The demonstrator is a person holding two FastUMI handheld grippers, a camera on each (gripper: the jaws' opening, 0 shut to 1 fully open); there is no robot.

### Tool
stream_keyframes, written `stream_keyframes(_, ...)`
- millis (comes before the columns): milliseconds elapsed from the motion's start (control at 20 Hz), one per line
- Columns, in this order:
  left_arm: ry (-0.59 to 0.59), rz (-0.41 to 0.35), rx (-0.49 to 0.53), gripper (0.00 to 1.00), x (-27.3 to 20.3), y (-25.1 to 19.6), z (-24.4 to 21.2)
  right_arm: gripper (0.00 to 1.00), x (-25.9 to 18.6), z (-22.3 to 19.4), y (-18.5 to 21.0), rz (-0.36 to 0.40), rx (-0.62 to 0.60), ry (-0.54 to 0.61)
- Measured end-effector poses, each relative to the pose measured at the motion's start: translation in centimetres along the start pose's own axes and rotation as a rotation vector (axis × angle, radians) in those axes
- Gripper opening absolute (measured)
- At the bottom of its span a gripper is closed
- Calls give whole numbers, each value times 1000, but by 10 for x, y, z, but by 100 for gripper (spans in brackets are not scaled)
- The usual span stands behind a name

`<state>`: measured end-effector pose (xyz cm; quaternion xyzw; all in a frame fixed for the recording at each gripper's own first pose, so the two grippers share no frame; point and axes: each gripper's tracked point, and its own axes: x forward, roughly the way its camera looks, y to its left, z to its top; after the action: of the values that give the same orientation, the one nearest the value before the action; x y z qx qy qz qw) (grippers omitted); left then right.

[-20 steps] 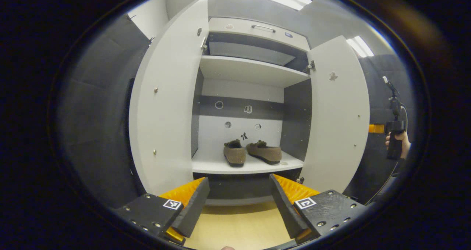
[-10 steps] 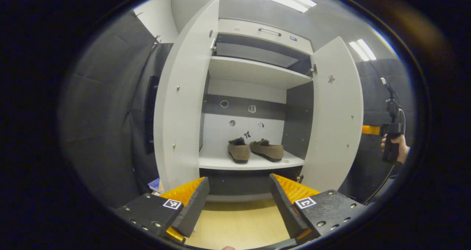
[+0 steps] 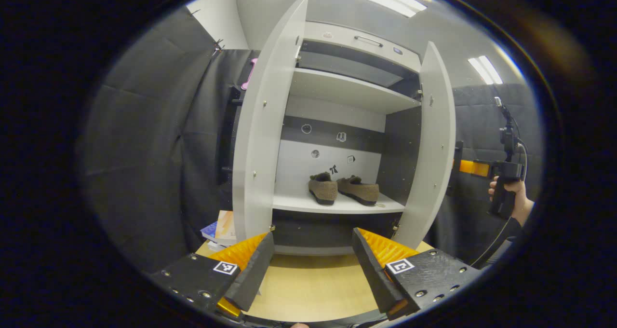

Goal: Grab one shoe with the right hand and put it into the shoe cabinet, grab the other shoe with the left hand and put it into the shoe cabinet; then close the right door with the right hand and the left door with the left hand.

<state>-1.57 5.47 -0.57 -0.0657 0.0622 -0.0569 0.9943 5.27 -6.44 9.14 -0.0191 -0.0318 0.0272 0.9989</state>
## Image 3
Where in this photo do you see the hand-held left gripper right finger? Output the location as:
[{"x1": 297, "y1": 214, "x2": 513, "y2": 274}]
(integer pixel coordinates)
[{"x1": 352, "y1": 228, "x2": 483, "y2": 321}]

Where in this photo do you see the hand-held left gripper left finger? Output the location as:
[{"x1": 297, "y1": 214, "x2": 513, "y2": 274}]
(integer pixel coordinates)
[{"x1": 149, "y1": 232, "x2": 275, "y2": 319}]

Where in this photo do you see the grey cabinet door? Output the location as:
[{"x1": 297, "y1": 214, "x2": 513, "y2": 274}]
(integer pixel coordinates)
[
  {"x1": 219, "y1": 0, "x2": 309, "y2": 242},
  {"x1": 393, "y1": 41, "x2": 464, "y2": 250}
]

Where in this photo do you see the grey shoe cabinet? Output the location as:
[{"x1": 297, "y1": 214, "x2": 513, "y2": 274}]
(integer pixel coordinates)
[{"x1": 272, "y1": 20, "x2": 425, "y2": 256}]

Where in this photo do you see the brown fuzzy shoe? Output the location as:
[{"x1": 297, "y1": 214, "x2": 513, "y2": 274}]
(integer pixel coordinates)
[
  {"x1": 308, "y1": 172, "x2": 338, "y2": 206},
  {"x1": 336, "y1": 175, "x2": 380, "y2": 206}
]

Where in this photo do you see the black backdrop cloth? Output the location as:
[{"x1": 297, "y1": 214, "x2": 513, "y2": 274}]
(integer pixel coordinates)
[
  {"x1": 183, "y1": 48, "x2": 258, "y2": 242},
  {"x1": 80, "y1": 7, "x2": 220, "y2": 273},
  {"x1": 427, "y1": 83, "x2": 545, "y2": 266}
]

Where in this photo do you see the blue book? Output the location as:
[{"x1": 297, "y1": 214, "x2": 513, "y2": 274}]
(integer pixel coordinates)
[{"x1": 200, "y1": 221, "x2": 227, "y2": 246}]

